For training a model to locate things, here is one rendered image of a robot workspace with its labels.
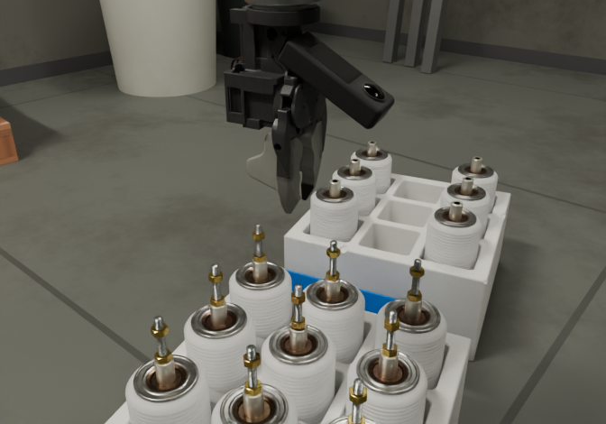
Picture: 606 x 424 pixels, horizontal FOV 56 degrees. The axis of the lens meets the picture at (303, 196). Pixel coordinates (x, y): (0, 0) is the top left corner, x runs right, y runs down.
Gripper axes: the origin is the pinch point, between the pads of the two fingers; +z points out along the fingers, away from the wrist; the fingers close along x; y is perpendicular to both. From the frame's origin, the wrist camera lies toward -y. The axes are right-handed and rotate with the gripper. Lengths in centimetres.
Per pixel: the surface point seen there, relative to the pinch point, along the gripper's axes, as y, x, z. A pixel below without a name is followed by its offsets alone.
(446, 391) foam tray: -17.0, -8.3, 28.4
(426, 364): -13.8, -9.1, 25.7
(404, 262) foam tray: -2.2, -36.2, 28.3
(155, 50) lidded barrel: 151, -149, 24
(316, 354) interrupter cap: -2.2, 0.6, 21.0
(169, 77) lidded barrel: 147, -153, 36
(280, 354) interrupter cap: 1.8, 2.7, 21.0
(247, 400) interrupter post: 0.2, 12.8, 18.8
